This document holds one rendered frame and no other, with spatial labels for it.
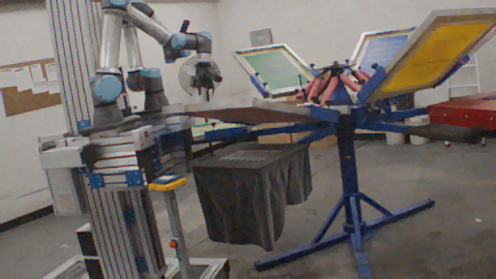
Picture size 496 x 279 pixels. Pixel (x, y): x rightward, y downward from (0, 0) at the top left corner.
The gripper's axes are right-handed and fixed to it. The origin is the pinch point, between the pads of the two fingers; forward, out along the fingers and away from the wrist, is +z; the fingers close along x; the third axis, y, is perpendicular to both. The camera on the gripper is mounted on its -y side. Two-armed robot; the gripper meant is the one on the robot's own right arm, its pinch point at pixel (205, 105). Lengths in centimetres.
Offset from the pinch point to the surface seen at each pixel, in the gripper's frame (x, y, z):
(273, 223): -28, -20, 57
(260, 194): -16.2, -20.4, 41.5
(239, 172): -13.0, -10.7, 31.8
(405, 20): -438, 42, -169
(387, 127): -117, -45, 4
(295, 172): -45, -22, 32
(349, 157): -147, -4, 23
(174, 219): 9, 10, 54
